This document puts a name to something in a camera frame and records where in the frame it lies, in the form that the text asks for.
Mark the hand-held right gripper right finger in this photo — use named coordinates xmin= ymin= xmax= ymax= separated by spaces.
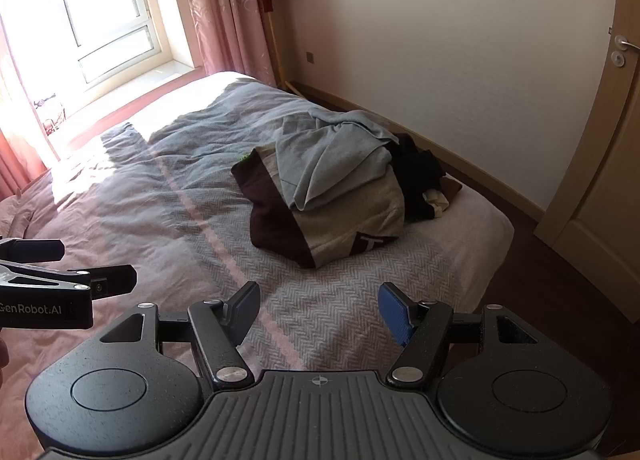
xmin=378 ymin=282 xmax=539 ymax=389

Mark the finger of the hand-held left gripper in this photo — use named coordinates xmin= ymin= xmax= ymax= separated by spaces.
xmin=0 ymin=237 xmax=66 ymax=262
xmin=0 ymin=263 xmax=138 ymax=301

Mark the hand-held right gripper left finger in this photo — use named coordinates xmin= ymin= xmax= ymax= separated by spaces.
xmin=99 ymin=282 xmax=262 ymax=389

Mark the grey knit sweater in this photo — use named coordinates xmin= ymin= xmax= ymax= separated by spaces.
xmin=275 ymin=110 xmax=401 ymax=213

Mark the bed with pink-grey blanket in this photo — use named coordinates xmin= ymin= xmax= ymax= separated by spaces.
xmin=0 ymin=70 xmax=516 ymax=372

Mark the brown and grey sweater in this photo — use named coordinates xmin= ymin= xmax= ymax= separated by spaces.
xmin=231 ymin=147 xmax=406 ymax=269

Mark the brown and cream garment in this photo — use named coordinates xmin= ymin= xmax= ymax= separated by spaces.
xmin=422 ymin=176 xmax=464 ymax=219

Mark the black garment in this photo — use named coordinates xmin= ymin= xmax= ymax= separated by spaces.
xmin=389 ymin=132 xmax=447 ymax=223

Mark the wooden baseboard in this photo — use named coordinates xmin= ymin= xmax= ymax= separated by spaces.
xmin=294 ymin=82 xmax=547 ymax=223

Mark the beige wooden door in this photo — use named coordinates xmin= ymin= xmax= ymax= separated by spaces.
xmin=532 ymin=0 xmax=640 ymax=287

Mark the wooden coat stand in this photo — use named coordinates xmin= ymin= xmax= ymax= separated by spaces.
xmin=266 ymin=10 xmax=302 ymax=94

